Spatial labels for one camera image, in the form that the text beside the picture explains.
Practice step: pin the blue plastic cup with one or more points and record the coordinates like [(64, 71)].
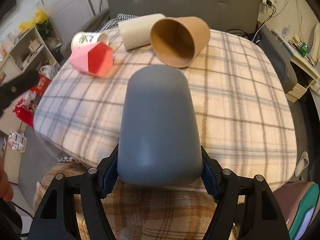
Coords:
[(159, 143)]

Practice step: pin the white floral paper cup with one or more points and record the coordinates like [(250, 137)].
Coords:
[(82, 39)]

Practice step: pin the white door with handle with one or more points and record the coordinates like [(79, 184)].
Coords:
[(67, 16)]

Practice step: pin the pink red geometric cup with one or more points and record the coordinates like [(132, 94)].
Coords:
[(95, 59)]

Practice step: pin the white shelf unit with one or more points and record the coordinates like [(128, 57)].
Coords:
[(29, 52)]

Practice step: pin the brown paper cup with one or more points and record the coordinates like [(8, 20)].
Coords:
[(177, 41)]

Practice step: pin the white slipper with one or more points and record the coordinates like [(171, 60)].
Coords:
[(302, 163)]

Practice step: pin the green can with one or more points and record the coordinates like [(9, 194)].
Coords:
[(303, 49)]

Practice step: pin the yellow plastic bag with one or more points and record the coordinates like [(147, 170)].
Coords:
[(39, 18)]

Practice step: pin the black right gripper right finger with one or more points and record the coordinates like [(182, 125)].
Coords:
[(246, 202)]

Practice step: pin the person's hand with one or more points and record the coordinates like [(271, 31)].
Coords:
[(6, 191)]

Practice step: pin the grey sofa bed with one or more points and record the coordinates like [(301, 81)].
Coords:
[(220, 15)]

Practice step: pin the checkered cloth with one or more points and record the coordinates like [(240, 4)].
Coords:
[(113, 23)]

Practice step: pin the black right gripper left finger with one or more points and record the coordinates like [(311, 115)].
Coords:
[(55, 217)]

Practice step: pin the white cylindrical cup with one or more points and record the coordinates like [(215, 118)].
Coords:
[(135, 32)]

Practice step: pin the teal pink object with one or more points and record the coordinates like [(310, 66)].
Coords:
[(297, 201)]

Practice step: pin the red bag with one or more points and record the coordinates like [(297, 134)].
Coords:
[(26, 105)]

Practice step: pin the brown plaid blanket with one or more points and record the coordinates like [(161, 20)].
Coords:
[(175, 212)]

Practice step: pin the white bedside table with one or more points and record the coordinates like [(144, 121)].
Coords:
[(306, 73)]

